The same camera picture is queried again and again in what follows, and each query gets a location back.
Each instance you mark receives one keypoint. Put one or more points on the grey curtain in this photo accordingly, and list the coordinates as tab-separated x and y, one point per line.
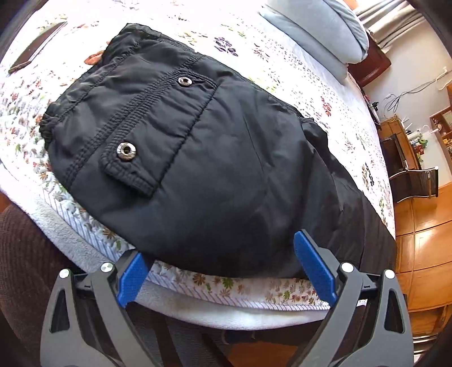
378	17

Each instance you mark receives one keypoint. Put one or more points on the wooden shelf with small things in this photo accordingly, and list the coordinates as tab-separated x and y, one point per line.
441	127

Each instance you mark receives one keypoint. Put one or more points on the black pants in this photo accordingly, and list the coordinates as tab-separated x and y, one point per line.
197	151

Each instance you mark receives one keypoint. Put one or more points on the dark smartphone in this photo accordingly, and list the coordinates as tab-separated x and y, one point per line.
37	46

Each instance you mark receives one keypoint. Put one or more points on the floral quilted bedspread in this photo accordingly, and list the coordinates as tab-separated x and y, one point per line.
282	106

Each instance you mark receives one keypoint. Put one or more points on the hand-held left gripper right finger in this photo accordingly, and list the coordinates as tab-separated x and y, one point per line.
313	262

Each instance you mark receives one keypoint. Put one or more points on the black office chair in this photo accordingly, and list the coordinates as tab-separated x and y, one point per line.
415	182

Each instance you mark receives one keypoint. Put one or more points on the dark brown plush cloth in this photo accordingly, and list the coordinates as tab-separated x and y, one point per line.
24	275

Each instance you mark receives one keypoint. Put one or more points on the wooden desk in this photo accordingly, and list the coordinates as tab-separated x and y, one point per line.
399	144

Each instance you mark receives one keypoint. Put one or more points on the wooden headboard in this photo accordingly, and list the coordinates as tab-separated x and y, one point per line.
373	60

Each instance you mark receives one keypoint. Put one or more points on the light blue pillow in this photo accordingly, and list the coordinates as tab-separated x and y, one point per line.
317	28

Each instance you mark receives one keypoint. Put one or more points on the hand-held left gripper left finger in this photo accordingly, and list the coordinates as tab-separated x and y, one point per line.
131	272

